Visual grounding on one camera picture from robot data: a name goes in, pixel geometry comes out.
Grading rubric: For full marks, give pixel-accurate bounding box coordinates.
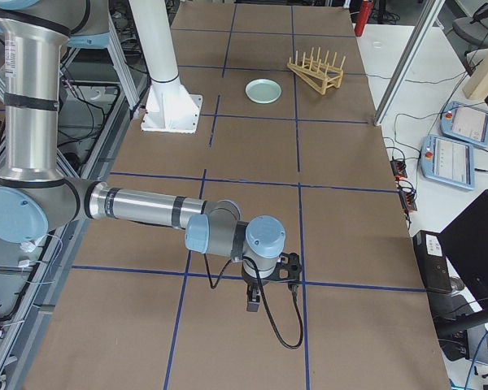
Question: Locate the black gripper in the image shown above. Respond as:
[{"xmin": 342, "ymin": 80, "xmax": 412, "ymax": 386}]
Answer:
[{"xmin": 242, "ymin": 268, "xmax": 277, "ymax": 313}]

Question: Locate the light green plate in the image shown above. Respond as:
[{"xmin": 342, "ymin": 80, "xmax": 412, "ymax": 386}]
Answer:
[{"xmin": 245, "ymin": 79, "xmax": 281, "ymax": 104}]

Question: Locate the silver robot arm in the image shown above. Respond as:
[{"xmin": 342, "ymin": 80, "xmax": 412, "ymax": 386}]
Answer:
[{"xmin": 0, "ymin": 1, "xmax": 285, "ymax": 311}]

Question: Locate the wooden dish rack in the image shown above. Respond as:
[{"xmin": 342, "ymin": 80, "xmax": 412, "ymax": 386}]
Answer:
[{"xmin": 286, "ymin": 47, "xmax": 346, "ymax": 95}]

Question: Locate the near orange black connector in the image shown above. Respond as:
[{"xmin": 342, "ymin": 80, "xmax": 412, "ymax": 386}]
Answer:
[{"xmin": 399, "ymin": 187, "xmax": 417, "ymax": 212}]

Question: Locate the orange black connector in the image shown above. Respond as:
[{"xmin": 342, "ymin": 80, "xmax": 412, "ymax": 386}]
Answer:
[
  {"xmin": 390, "ymin": 159, "xmax": 407, "ymax": 179},
  {"xmin": 399, "ymin": 187, "xmax": 417, "ymax": 212}
]

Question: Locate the black box with label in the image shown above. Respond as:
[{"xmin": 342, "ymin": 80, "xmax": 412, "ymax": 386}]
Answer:
[{"xmin": 412, "ymin": 230, "xmax": 452, "ymax": 294}]

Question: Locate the far orange black connector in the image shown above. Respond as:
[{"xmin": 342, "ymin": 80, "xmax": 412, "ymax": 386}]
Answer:
[{"xmin": 390, "ymin": 159, "xmax": 407, "ymax": 179}]

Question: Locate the black laptop computer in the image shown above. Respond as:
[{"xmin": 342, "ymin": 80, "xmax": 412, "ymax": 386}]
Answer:
[{"xmin": 438, "ymin": 189, "xmax": 488, "ymax": 308}]

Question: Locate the near blue teach pendant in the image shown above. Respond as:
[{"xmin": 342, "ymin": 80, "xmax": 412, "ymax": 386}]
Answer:
[{"xmin": 420, "ymin": 135, "xmax": 475, "ymax": 190}]

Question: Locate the blue teach pendant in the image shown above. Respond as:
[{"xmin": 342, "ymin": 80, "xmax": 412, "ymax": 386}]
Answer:
[
  {"xmin": 420, "ymin": 135, "xmax": 475, "ymax": 190},
  {"xmin": 440, "ymin": 101, "xmax": 488, "ymax": 148}
]

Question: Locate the far blue teach pendant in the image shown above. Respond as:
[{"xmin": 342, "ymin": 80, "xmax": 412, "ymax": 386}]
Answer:
[{"xmin": 440, "ymin": 101, "xmax": 488, "ymax": 148}]

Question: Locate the red fire extinguisher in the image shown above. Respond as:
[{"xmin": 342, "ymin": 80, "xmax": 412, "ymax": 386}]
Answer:
[{"xmin": 355, "ymin": 0, "xmax": 373, "ymax": 37}]

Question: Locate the grey office chair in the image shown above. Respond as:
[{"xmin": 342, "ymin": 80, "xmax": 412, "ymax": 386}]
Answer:
[{"xmin": 452, "ymin": 2, "xmax": 488, "ymax": 49}]

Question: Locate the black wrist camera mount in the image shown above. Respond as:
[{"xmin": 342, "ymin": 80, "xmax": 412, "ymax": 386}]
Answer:
[{"xmin": 273, "ymin": 253, "xmax": 302, "ymax": 284}]

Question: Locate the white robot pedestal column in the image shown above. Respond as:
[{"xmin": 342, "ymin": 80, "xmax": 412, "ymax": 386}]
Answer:
[{"xmin": 129, "ymin": 0, "xmax": 203, "ymax": 134}]

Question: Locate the blue network cable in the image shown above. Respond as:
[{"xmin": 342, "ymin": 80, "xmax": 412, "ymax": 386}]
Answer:
[{"xmin": 463, "ymin": 324, "xmax": 488, "ymax": 390}]

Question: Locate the aluminium side frame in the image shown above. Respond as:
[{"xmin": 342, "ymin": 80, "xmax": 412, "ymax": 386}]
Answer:
[{"xmin": 0, "ymin": 15, "xmax": 147, "ymax": 390}]

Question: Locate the aluminium frame post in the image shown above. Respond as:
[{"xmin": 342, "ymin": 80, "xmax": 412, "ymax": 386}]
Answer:
[{"xmin": 373, "ymin": 0, "xmax": 445, "ymax": 126}]

